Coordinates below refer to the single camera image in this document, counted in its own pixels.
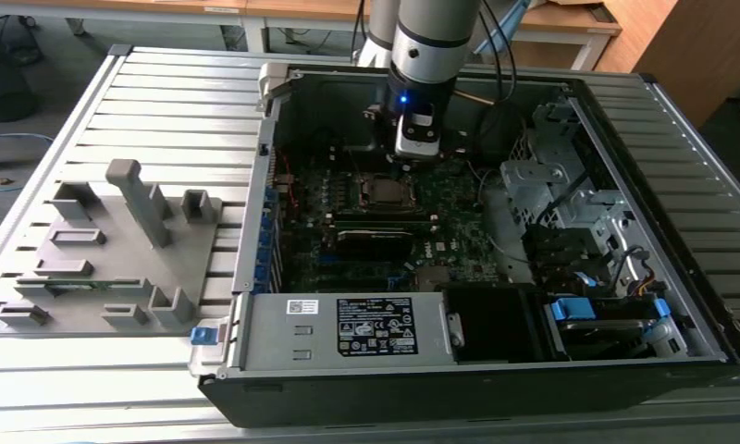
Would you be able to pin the CPU silver plate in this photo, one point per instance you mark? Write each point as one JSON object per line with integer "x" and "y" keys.
{"x": 389, "y": 192}

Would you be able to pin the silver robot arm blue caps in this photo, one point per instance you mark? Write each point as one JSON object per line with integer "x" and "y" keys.
{"x": 432, "y": 41}

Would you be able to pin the CPU socket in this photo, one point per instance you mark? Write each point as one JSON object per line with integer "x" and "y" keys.
{"x": 361, "y": 207}

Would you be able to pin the black RAM slot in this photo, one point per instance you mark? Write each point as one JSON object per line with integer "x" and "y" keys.
{"x": 382, "y": 215}

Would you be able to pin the black expansion slot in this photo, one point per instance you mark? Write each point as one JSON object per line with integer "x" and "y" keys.
{"x": 354, "y": 284}
{"x": 354, "y": 269}

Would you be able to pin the silver drive cage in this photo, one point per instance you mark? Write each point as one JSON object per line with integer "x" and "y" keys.
{"x": 530, "y": 173}

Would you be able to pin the green motherboard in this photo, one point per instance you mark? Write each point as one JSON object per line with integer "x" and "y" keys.
{"x": 462, "y": 231}

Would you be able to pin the black graphics card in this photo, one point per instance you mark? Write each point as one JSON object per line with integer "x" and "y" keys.
{"x": 372, "y": 245}

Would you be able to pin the grey chipset heatsink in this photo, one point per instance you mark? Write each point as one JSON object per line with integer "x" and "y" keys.
{"x": 432, "y": 275}

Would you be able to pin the wooden cabinet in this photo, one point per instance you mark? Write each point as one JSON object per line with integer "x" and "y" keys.
{"x": 703, "y": 46}

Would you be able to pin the black fan shroud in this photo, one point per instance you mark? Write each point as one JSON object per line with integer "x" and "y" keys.
{"x": 493, "y": 324}

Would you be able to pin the hard disk in blue carrier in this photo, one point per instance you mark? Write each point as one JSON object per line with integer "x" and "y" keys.
{"x": 569, "y": 309}

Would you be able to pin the grey power supply unit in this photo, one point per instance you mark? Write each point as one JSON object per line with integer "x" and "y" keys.
{"x": 284, "y": 337}

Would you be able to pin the grey parts rack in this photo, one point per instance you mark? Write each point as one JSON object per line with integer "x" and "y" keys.
{"x": 122, "y": 277}

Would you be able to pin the blue case latch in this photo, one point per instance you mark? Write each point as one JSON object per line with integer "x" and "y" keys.
{"x": 202, "y": 336}

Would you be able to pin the black PC case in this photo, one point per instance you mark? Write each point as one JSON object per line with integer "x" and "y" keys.
{"x": 406, "y": 402}

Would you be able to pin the black bin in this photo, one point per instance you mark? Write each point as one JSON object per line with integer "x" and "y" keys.
{"x": 9, "y": 104}

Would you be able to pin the grey floor stand base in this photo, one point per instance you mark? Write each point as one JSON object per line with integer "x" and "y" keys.
{"x": 0, "y": 155}

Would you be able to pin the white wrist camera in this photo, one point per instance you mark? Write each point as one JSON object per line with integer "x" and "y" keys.
{"x": 417, "y": 141}

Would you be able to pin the wooden desk white frame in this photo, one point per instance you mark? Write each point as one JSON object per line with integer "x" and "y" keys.
{"x": 129, "y": 3}
{"x": 566, "y": 28}

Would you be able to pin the black plastic drive bracket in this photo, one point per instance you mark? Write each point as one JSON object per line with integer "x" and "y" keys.
{"x": 561, "y": 250}

